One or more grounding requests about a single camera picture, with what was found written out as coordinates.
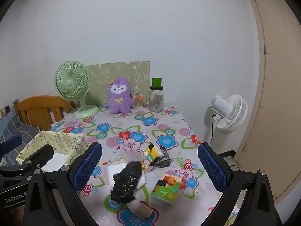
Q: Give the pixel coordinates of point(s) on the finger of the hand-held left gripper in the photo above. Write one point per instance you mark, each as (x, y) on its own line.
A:
(11, 143)
(40, 155)

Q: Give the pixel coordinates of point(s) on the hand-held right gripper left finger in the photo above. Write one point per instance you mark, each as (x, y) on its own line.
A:
(87, 164)

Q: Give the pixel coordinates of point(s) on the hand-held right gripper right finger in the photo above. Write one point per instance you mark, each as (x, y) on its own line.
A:
(211, 169)

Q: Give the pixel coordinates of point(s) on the yellow cartoon paper bag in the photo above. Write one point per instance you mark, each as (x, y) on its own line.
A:
(61, 139)

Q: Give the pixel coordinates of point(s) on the black plastic bag roll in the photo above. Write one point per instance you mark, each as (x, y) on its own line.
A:
(125, 181)

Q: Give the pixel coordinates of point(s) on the yellow cartoon print packet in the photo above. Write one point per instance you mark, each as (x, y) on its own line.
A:
(151, 151)

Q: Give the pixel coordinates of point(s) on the blue grey bedding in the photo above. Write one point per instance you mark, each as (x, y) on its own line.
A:
(14, 127)

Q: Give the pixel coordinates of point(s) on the wooden chair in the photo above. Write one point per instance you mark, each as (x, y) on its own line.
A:
(35, 106)

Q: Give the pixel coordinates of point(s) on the grey sock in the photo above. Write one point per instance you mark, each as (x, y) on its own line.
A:
(164, 161)

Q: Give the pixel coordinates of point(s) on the green tissue pack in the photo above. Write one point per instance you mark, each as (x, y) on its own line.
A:
(164, 190)

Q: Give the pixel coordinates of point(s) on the white standing fan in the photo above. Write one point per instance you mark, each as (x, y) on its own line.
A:
(232, 113)

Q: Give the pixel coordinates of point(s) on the floral tablecloth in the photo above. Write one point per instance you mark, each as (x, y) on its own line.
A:
(164, 127)

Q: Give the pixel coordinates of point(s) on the cardboard tube roll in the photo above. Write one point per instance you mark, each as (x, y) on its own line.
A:
(142, 210)

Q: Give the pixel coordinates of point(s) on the purple plush toy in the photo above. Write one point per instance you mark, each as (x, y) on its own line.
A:
(120, 98)

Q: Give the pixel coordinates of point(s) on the green desk fan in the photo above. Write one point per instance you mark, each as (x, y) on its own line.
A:
(70, 82)

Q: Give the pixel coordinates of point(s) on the cotton swab jar orange lid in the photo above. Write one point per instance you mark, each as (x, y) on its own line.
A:
(138, 103)

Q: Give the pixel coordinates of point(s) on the glass jar green lid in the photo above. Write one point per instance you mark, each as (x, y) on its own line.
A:
(156, 101)

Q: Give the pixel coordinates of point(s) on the beige door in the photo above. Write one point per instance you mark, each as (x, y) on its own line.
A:
(282, 98)

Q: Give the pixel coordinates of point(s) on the green cartoon print board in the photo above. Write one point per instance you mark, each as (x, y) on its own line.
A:
(131, 73)

